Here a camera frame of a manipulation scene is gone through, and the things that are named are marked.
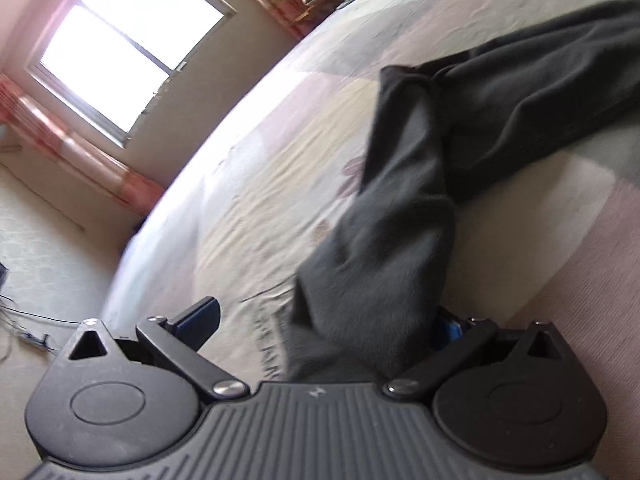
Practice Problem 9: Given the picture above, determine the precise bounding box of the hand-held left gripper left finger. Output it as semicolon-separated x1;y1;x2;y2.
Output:
65;296;251;402

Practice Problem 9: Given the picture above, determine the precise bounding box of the white power strip with cables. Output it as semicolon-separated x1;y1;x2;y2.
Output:
0;292;83;361

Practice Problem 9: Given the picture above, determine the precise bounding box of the dark grey sweater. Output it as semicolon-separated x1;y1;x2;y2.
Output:
287;0;640;386

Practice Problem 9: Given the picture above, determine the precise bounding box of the wooden nightstand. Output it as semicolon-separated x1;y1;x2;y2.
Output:
292;0;328;36

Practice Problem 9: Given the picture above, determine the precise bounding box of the window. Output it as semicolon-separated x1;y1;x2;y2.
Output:
27;0;236;148

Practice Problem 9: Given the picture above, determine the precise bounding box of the bed with patchwork sheet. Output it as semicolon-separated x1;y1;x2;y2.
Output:
100;0;640;391

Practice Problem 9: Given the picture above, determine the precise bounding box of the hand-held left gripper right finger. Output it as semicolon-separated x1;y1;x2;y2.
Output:
384;310;571;402

